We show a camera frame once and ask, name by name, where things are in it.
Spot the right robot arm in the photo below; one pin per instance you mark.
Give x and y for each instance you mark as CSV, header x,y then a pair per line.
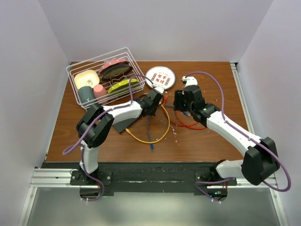
x,y
259,155

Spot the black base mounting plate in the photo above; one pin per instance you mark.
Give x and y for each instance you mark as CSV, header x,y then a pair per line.
x,y
152,177

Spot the pink dotted plate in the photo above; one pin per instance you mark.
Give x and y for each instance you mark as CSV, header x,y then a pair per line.
x,y
112,63

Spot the dark brown plate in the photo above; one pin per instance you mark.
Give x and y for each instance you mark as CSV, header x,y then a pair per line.
x,y
116,71

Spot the black network switch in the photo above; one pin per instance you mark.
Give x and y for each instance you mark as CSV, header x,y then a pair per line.
x,y
121,125

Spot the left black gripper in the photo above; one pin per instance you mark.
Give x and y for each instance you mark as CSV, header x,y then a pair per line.
x,y
153,112

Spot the cream square bowl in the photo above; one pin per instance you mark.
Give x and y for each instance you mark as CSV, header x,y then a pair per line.
x,y
86,78

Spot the grey cup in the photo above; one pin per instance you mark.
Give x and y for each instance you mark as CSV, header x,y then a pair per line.
x,y
86,94

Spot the aluminium frame rail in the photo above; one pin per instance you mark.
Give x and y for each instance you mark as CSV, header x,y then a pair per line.
x,y
274,196

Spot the yellow-green plate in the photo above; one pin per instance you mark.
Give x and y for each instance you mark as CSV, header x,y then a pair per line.
x,y
121,85

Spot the pink cup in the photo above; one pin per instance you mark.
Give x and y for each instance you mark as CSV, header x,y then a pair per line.
x,y
100,93

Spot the white patterned round plate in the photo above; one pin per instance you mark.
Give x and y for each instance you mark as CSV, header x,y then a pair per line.
x,y
160,76

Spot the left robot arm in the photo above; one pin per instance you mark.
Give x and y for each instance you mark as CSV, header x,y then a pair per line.
x,y
95,125

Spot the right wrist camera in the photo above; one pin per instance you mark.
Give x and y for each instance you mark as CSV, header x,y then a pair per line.
x,y
189,81

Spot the white wire dish rack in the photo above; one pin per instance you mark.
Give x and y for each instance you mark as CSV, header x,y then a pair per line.
x,y
95,63

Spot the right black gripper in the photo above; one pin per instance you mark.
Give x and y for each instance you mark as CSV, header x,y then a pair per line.
x,y
179,95

